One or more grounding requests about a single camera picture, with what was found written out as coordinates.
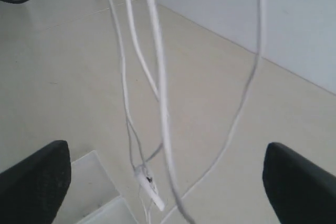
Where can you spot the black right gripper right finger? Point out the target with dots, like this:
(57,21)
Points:
(298,190)

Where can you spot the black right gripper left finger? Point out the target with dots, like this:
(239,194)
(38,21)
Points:
(33,190)

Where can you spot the clear plastic hinged storage box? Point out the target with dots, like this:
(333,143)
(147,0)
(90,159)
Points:
(92,196)

